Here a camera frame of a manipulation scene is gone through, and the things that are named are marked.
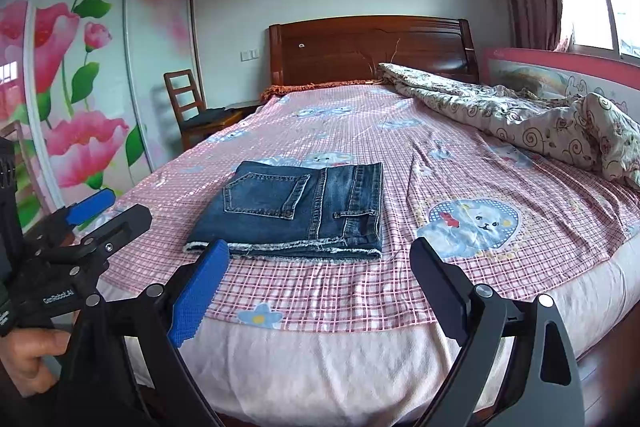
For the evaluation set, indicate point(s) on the wooden chair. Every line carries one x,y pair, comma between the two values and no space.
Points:
182,92

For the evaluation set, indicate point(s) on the pink checked bedsheet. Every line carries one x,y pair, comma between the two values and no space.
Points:
350,287

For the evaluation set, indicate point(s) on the floral quilt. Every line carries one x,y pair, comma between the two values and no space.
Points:
500,112

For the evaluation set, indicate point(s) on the person's left hand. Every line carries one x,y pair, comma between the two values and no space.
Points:
30,357

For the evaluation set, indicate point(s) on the orange fringed cloth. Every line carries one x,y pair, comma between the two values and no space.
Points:
300,85

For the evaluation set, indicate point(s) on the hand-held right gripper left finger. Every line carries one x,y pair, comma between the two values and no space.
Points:
200,297

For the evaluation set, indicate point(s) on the white wall switch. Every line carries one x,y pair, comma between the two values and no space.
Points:
249,54

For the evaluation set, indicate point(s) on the pink child's bed board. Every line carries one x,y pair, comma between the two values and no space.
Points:
550,57

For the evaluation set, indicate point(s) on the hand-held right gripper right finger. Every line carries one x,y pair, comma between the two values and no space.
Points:
440,289

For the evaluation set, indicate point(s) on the flower print wardrobe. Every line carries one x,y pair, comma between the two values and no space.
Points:
100,57

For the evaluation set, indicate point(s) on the pale pink mattress blanket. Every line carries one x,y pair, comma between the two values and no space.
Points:
325,357

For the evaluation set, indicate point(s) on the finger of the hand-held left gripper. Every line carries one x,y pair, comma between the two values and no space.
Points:
90,206
125,224

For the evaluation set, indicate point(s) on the blue denim pants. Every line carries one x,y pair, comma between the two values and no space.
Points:
280,217

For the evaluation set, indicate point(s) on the wooden headboard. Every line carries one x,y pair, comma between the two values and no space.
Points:
350,47

